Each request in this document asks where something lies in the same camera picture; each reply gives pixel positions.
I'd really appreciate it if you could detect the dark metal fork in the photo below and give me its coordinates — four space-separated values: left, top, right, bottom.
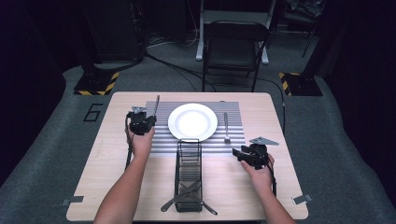
178 182 219 217
222 111 232 146

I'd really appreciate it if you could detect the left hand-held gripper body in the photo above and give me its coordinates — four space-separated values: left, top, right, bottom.
125 105 151 136

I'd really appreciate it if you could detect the black wire cutlery basket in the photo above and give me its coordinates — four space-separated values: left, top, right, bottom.
174 137 205 214

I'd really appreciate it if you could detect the black floor cable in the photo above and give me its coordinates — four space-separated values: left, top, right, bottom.
92 46 218 93

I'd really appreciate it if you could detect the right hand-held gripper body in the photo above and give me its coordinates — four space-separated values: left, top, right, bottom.
241 135 280 171

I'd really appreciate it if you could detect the grey striped placemat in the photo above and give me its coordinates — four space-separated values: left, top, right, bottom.
145 101 247 155

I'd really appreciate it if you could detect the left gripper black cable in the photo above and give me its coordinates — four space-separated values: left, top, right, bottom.
123 111 134 172

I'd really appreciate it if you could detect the large black cabinet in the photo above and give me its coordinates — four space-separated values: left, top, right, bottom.
81 0 147 64

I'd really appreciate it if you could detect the grey tape strip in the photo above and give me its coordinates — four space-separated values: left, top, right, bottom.
291 193 313 205
61 195 85 207

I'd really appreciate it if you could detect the black folding chair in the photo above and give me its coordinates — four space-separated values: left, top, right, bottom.
201 20 271 93

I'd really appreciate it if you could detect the person's left hand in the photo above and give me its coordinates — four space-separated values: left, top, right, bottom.
125 126 156 161

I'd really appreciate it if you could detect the white round plate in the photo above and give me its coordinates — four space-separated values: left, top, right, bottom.
167 103 219 144

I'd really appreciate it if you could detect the black hazard-striped stand base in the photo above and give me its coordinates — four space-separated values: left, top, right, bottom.
278 72 324 97
73 71 120 97

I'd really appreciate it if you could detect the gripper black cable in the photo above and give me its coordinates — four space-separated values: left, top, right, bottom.
255 148 278 198
123 111 134 172

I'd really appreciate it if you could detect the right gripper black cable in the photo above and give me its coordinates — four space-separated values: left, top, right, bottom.
255 148 278 198

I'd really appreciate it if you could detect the person's right hand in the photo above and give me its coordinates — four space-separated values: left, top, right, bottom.
239 153 276 191

